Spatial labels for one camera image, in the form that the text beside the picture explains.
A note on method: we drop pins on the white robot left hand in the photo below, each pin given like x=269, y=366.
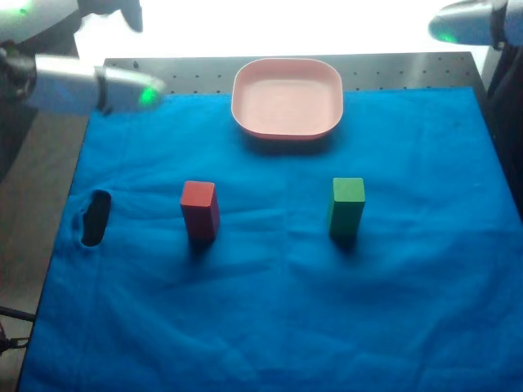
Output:
x=61, y=81

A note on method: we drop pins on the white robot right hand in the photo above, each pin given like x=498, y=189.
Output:
x=466, y=22

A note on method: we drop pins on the red cube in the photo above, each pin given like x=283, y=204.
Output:
x=198, y=212

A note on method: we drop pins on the green rectangular block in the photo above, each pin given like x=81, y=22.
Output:
x=345, y=212

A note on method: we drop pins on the pink square plate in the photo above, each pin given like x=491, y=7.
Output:
x=286, y=102

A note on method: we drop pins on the blue cloth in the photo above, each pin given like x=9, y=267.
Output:
x=286, y=294

